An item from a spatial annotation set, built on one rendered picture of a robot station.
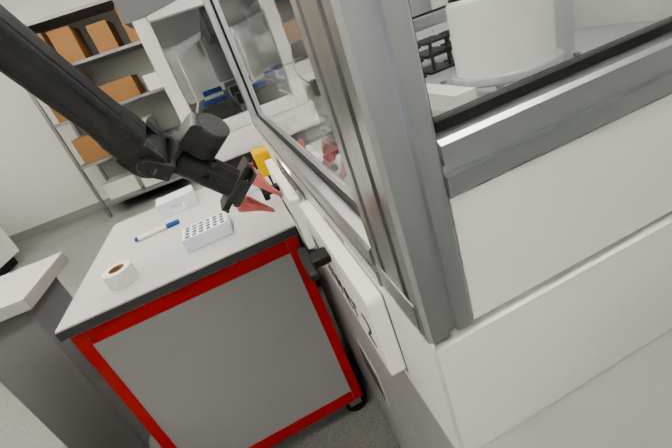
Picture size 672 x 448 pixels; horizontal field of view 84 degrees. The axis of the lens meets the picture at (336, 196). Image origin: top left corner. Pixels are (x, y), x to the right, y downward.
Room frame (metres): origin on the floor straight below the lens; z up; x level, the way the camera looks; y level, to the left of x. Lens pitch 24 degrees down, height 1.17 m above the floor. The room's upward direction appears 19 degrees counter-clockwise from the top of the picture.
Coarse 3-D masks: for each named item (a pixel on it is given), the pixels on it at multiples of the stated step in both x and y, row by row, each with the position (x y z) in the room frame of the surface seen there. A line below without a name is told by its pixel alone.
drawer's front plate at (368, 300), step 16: (304, 208) 0.53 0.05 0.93; (320, 224) 0.46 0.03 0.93; (320, 240) 0.45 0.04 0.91; (336, 240) 0.41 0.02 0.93; (336, 256) 0.37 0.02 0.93; (336, 272) 0.41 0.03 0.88; (352, 272) 0.33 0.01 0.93; (352, 288) 0.33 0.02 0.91; (368, 288) 0.30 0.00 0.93; (352, 304) 0.38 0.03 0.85; (368, 304) 0.28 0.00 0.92; (384, 304) 0.28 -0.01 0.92; (368, 320) 0.30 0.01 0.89; (384, 320) 0.28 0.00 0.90; (368, 336) 0.34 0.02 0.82; (384, 336) 0.28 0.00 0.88; (384, 352) 0.28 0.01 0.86; (400, 352) 0.28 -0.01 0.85; (400, 368) 0.28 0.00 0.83
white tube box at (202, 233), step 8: (216, 216) 0.96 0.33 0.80; (224, 216) 0.94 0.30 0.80; (200, 224) 0.94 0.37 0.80; (208, 224) 0.93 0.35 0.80; (216, 224) 0.91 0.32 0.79; (224, 224) 0.90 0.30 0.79; (184, 232) 0.93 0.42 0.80; (192, 232) 0.91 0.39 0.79; (200, 232) 0.89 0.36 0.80; (208, 232) 0.89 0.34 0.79; (216, 232) 0.89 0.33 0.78; (224, 232) 0.90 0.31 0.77; (232, 232) 0.90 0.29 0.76; (184, 240) 0.88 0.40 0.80; (192, 240) 0.88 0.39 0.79; (200, 240) 0.88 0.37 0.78; (208, 240) 0.89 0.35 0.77; (192, 248) 0.88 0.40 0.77
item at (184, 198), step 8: (176, 192) 1.27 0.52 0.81; (184, 192) 1.24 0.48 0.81; (192, 192) 1.23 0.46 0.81; (160, 200) 1.24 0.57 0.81; (168, 200) 1.21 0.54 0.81; (176, 200) 1.21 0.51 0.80; (184, 200) 1.22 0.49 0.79; (192, 200) 1.22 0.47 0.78; (160, 208) 1.19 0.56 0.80; (168, 208) 1.20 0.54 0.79; (176, 208) 1.21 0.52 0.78; (184, 208) 1.21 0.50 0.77; (168, 216) 1.20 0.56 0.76
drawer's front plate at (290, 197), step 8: (272, 160) 0.85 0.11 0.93; (272, 168) 0.79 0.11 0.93; (272, 176) 0.80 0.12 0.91; (280, 176) 0.72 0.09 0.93; (280, 184) 0.67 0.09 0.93; (288, 184) 0.66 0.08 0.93; (288, 192) 0.62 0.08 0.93; (288, 200) 0.60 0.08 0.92; (296, 200) 0.59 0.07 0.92; (296, 208) 0.59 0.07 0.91; (296, 216) 0.59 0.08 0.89; (296, 224) 0.65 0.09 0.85; (304, 224) 0.59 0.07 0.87; (304, 232) 0.59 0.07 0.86; (304, 240) 0.61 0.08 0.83; (312, 240) 0.59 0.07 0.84
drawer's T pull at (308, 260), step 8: (304, 248) 0.44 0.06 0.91; (320, 248) 0.43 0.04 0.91; (304, 256) 0.42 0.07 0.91; (312, 256) 0.42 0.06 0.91; (320, 256) 0.41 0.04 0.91; (328, 256) 0.41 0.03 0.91; (304, 264) 0.41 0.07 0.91; (312, 264) 0.40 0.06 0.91; (320, 264) 0.40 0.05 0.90; (312, 272) 0.38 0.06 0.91; (312, 280) 0.38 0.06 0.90
